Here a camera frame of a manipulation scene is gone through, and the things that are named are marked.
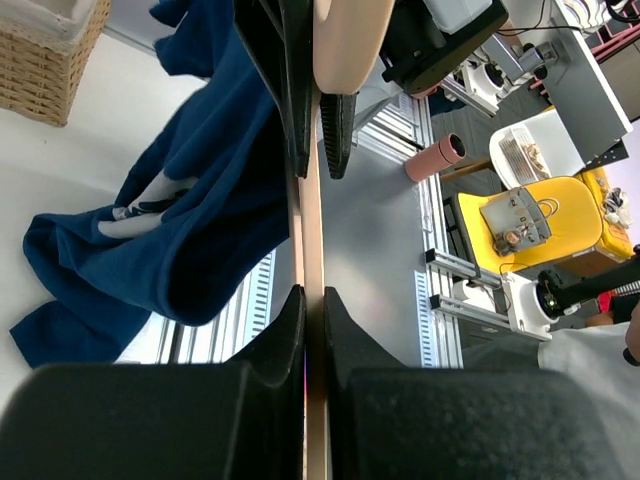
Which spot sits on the blue t shirt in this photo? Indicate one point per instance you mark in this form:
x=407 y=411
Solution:
x=203 y=204

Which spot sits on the pink cylinder cup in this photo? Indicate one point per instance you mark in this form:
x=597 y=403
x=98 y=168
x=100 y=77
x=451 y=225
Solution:
x=435 y=158

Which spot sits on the white desk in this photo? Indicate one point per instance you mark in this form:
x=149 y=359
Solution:
x=587 y=118

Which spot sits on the white tray with items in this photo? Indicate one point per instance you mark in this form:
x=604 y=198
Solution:
x=516 y=157

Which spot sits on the grey handbag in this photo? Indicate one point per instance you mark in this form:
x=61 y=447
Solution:
x=517 y=221

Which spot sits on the wicker basket with liner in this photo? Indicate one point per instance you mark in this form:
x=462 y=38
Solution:
x=45 y=47

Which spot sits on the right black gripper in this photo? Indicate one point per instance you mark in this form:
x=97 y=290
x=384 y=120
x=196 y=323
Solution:
x=416 y=53

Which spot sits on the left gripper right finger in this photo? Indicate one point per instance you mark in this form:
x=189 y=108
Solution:
x=565 y=409

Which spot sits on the wooden hanger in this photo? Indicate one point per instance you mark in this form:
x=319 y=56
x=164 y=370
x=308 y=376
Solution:
x=346 y=39

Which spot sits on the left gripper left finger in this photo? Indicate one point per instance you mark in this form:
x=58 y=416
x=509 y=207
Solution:
x=240 y=419

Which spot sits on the slotted cable duct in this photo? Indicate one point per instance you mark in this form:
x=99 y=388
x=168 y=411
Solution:
x=260 y=297

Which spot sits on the aluminium mounting rail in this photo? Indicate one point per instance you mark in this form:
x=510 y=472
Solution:
x=378 y=228

